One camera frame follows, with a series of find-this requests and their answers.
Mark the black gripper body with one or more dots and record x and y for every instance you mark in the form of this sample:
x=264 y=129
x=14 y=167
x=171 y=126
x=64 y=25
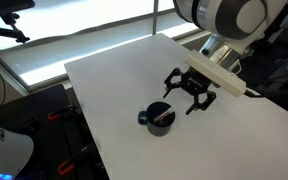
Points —
x=195 y=83

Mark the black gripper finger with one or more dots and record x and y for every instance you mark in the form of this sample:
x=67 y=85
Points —
x=194 y=106
x=167 y=85

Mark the white marker with red cap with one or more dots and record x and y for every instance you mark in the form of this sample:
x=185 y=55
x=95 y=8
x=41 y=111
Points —
x=164 y=115

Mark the dark teal mug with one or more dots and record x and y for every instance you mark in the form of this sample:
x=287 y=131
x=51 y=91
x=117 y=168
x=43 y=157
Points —
x=159 y=128

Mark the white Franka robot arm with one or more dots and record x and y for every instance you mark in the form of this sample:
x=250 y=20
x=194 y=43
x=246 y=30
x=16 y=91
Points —
x=224 y=16

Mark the white robot base blue light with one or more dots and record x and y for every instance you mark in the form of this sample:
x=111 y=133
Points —
x=7 y=150

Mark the dark background equipment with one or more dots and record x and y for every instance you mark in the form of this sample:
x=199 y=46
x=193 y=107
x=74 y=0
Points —
x=284 y=83

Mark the black adjustable stand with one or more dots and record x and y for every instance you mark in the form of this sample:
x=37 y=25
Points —
x=4 y=6

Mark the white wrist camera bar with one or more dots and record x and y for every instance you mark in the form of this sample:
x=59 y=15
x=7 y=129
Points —
x=214 y=71

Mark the grey window frame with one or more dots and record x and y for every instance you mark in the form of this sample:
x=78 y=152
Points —
x=155 y=16

